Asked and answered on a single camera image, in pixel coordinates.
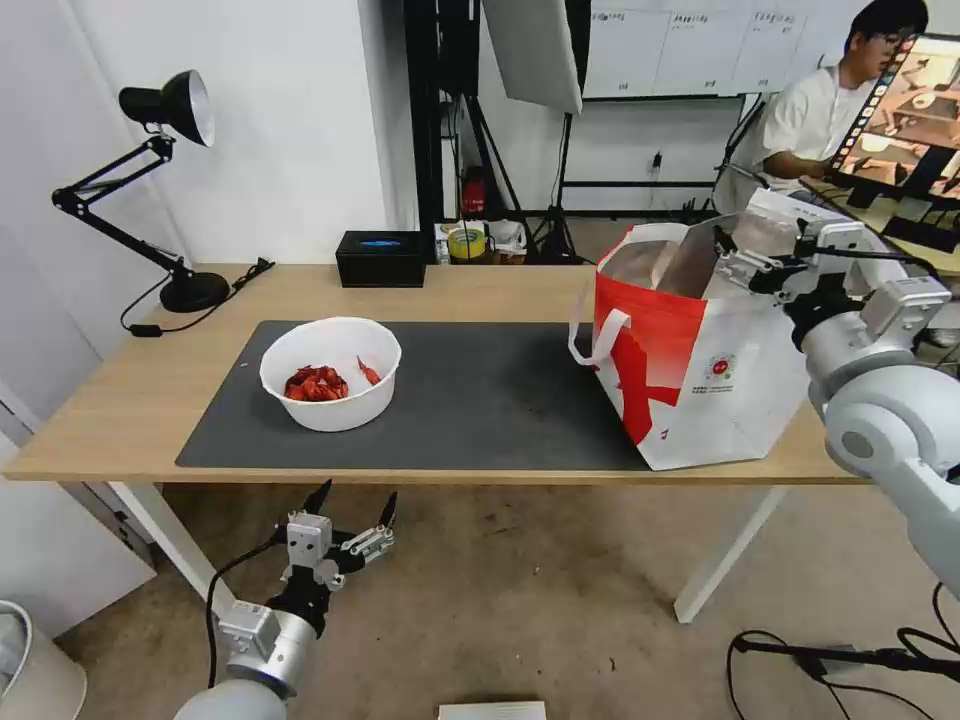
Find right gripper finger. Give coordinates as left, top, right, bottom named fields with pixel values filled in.
left=738, top=263, right=802, bottom=303
left=710, top=223, right=781, bottom=280

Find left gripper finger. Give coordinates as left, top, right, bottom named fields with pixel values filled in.
left=278, top=479, right=334, bottom=558
left=329, top=491, right=399, bottom=577

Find red white takeout bag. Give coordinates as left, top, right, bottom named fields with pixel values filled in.
left=567, top=188, right=853, bottom=472

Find white round bowl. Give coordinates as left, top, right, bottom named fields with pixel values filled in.
left=259, top=317, right=403, bottom=434

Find wooden side desk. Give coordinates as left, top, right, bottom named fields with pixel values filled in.
left=797, top=173, right=960, bottom=255

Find red crayfish shell pile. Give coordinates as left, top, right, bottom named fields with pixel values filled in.
left=283, top=363, right=351, bottom=403

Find white table leg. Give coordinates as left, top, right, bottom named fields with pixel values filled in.
left=61, top=481, right=235, bottom=628
left=673, top=483, right=790, bottom=625

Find black desk mat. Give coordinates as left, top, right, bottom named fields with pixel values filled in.
left=174, top=320, right=655, bottom=472

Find black light stand tripod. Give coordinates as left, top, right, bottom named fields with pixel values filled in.
left=523, top=112, right=598, bottom=265

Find white robot front shell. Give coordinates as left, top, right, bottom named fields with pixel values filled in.
left=437, top=700, right=548, bottom=720

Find computer monitor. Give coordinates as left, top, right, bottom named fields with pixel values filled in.
left=823, top=29, right=960, bottom=204

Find black tissue box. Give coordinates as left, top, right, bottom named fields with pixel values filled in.
left=335, top=230, right=430, bottom=289

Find black desk lamp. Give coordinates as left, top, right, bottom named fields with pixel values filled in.
left=50, top=69, right=232, bottom=314

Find yellow tape roll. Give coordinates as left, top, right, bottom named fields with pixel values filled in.
left=447, top=228, right=490, bottom=262

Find red fire extinguisher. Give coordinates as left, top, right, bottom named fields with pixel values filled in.
left=460, top=166, right=489, bottom=220

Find white round bin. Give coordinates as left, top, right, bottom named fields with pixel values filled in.
left=0, top=599, right=88, bottom=720

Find white softbox panel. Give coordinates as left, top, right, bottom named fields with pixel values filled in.
left=479, top=0, right=586, bottom=115

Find black metal rack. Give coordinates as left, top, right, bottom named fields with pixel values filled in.
left=403, top=0, right=483, bottom=235

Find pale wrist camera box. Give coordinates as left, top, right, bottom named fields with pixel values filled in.
left=794, top=220, right=873, bottom=262
left=287, top=513, right=334, bottom=565

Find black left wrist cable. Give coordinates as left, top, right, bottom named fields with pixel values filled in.
left=204, top=538, right=292, bottom=680

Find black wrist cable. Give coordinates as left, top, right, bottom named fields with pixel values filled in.
left=813, top=245, right=960, bottom=280
left=204, top=538, right=292, bottom=680

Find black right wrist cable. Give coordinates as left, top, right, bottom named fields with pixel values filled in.
left=813, top=245, right=960, bottom=280

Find white wall board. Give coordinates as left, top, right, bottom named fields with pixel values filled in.
left=581, top=0, right=853, bottom=100

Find black lamp cable with switch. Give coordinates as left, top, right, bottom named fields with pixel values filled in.
left=119, top=257, right=276, bottom=340

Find black floor cables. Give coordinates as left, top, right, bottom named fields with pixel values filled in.
left=725, top=581, right=960, bottom=720

